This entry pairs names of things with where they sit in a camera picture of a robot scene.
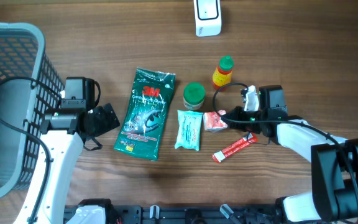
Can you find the red snack packet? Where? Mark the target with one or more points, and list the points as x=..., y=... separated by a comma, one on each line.
x=239, y=145

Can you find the grey plastic shopping basket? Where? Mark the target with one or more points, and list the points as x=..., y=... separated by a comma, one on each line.
x=29, y=85

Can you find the green 3M glove packet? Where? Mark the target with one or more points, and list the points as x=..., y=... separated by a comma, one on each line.
x=149, y=103

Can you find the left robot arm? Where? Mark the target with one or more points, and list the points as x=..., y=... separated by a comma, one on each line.
x=64, y=132

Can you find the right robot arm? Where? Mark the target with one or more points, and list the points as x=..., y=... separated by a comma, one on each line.
x=334, y=160

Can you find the white barcode scanner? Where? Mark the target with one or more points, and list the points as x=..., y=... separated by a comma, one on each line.
x=208, y=20

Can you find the green lid small jar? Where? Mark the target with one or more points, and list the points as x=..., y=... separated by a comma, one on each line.
x=193, y=96

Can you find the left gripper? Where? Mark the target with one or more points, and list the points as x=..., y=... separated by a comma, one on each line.
x=108, y=119

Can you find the red sauce bottle green cap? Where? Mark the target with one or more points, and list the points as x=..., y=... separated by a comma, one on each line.
x=223, y=72

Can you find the light green wipes pack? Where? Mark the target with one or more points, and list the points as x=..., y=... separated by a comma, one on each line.
x=189, y=130

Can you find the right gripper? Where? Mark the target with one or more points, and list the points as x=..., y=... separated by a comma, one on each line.
x=237, y=122

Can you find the red small box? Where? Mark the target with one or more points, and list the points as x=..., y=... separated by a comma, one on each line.
x=213, y=122

